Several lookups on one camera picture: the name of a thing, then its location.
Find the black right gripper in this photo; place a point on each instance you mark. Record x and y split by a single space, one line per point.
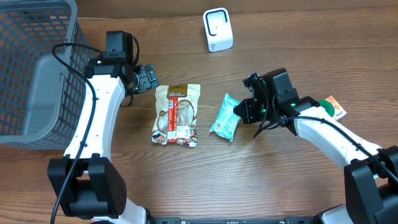
246 110

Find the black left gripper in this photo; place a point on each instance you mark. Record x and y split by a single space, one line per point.
148 81

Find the teal snack bag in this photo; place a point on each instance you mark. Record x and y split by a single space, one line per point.
226 121

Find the brown white snack pouch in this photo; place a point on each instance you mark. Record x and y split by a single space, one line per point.
188 96

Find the green lidded can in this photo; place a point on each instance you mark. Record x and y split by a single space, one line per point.
329 108

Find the orange tissue pack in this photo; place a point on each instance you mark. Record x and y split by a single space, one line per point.
339 111

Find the red white stick pack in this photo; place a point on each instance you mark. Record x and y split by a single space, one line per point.
172 124

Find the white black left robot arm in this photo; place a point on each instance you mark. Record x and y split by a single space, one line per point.
85 181

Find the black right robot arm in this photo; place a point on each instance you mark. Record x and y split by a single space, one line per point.
370 171

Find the white barcode scanner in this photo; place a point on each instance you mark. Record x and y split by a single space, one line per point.
218 30

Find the grey plastic basket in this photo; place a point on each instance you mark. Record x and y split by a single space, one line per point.
41 101

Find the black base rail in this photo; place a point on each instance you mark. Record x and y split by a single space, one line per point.
286 220

